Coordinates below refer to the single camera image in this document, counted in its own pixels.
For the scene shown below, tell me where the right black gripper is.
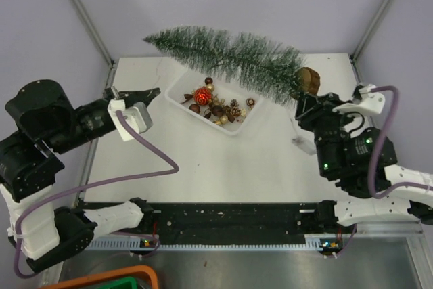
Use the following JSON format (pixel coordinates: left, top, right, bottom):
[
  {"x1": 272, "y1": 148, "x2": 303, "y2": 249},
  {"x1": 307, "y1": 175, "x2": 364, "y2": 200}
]
[{"x1": 296, "y1": 90, "x2": 359, "y2": 179}]

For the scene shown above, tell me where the small green christmas tree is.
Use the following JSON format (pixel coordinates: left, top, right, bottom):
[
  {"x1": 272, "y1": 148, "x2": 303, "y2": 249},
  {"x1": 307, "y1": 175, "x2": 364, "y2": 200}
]
[{"x1": 143, "y1": 26, "x2": 321, "y2": 106}]

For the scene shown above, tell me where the white plastic basket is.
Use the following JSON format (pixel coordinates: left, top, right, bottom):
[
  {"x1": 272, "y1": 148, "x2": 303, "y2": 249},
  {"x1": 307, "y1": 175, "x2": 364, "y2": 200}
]
[{"x1": 165, "y1": 70, "x2": 264, "y2": 136}]

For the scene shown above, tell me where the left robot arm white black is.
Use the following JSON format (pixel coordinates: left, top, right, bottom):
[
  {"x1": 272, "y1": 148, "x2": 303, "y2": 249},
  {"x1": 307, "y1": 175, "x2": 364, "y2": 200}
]
[{"x1": 1, "y1": 79, "x2": 160, "y2": 274}]

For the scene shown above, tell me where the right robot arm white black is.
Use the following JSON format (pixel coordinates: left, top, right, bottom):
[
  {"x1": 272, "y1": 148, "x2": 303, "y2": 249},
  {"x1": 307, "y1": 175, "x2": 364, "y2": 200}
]
[{"x1": 295, "y1": 85, "x2": 432, "y2": 232}]

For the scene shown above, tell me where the red glitter bauble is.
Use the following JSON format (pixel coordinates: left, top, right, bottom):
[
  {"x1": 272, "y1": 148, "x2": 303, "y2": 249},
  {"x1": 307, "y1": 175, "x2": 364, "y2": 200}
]
[{"x1": 193, "y1": 87, "x2": 212, "y2": 106}]

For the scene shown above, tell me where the brown pine cone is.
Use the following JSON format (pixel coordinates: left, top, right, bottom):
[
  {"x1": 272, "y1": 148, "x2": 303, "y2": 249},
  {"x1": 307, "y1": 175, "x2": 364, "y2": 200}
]
[{"x1": 230, "y1": 99, "x2": 240, "y2": 108}]

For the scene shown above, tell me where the dark brown small bauble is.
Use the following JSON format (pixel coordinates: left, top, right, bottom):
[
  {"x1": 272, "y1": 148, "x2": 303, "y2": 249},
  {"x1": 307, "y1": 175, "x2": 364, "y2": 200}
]
[{"x1": 204, "y1": 77, "x2": 213, "y2": 85}]

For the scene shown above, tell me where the gold small bauble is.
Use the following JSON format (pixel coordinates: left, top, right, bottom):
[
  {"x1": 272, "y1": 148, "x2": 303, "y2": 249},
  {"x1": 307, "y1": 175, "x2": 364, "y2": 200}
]
[{"x1": 206, "y1": 83, "x2": 214, "y2": 93}]

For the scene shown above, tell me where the orange plastic crate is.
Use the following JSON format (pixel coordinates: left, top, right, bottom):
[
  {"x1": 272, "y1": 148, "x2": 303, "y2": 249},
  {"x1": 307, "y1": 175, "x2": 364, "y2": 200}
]
[{"x1": 43, "y1": 265, "x2": 160, "y2": 289}]

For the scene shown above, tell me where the green plastic crate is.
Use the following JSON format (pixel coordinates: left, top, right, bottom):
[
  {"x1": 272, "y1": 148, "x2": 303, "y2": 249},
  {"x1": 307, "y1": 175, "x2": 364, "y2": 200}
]
[{"x1": 93, "y1": 276, "x2": 138, "y2": 289}]

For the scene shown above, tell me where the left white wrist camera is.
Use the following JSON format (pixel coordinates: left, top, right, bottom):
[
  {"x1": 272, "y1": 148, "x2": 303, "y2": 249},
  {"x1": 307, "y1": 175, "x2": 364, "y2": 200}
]
[{"x1": 108, "y1": 99, "x2": 153, "y2": 142}]

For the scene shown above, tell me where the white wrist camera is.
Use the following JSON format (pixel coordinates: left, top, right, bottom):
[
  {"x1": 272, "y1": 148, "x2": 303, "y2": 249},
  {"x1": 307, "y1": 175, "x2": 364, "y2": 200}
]
[
  {"x1": 108, "y1": 99, "x2": 153, "y2": 142},
  {"x1": 332, "y1": 84, "x2": 386, "y2": 116}
]

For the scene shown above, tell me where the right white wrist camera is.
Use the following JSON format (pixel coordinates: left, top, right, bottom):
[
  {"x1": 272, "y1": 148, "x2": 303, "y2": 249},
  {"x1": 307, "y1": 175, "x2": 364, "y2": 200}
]
[{"x1": 332, "y1": 84, "x2": 386, "y2": 116}]

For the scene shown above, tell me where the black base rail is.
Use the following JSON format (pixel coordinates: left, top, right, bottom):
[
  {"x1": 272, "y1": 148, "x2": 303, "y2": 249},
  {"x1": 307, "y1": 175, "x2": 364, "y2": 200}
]
[{"x1": 114, "y1": 200, "x2": 359, "y2": 246}]

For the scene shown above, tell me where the grey cable duct strip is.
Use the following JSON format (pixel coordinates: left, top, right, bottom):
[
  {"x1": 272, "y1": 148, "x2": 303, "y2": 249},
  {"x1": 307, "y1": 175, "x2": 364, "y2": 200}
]
[{"x1": 86, "y1": 236, "x2": 342, "y2": 254}]

